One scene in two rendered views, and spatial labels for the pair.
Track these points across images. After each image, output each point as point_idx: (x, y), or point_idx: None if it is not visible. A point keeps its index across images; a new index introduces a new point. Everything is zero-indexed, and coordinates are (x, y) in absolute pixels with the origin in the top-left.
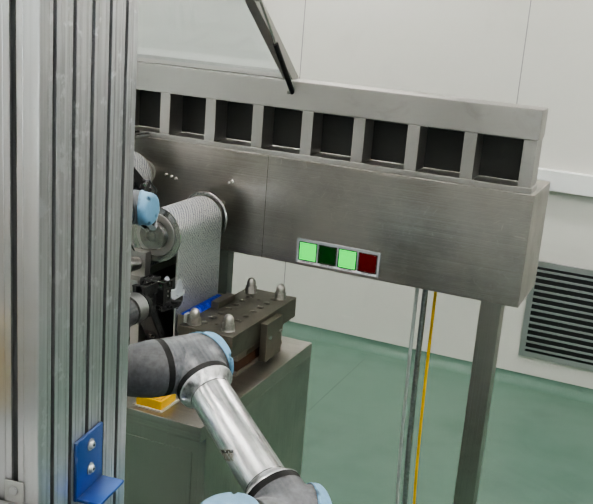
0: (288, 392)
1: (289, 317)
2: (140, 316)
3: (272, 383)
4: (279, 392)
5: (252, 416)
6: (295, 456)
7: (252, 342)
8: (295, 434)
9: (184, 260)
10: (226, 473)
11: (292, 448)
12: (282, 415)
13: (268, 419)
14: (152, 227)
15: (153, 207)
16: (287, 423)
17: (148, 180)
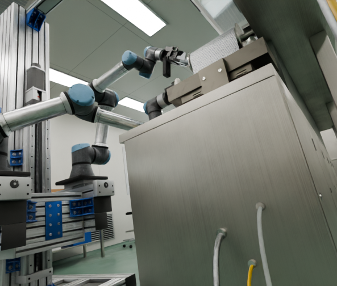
0: (229, 114)
1: (254, 55)
2: (157, 100)
3: (193, 108)
4: (209, 114)
5: (170, 132)
6: (286, 188)
7: (192, 88)
8: (271, 160)
9: (199, 67)
10: (148, 168)
11: (270, 175)
12: (224, 135)
13: (196, 137)
14: (182, 63)
15: (125, 55)
16: (241, 144)
17: (171, 46)
